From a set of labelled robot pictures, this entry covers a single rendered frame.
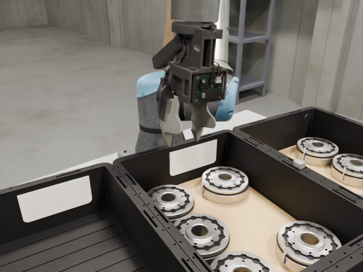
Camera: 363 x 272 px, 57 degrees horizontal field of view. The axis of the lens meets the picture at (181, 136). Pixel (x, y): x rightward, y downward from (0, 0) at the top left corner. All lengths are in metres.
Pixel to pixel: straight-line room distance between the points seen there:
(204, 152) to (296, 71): 3.19
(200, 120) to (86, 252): 0.31
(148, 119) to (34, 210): 0.37
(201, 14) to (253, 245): 0.40
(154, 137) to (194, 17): 0.45
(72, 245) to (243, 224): 0.32
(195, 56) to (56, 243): 0.41
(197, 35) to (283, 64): 3.50
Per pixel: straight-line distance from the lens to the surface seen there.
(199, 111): 0.61
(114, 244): 0.64
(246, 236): 0.65
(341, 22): 3.46
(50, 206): 0.67
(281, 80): 4.04
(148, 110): 0.86
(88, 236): 0.66
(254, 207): 0.72
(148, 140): 0.89
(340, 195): 0.62
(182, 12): 0.52
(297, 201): 0.69
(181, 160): 0.74
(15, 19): 10.67
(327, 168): 0.90
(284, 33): 3.95
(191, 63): 0.53
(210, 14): 0.52
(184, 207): 0.66
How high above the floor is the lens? 1.26
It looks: 26 degrees down
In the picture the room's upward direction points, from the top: straight up
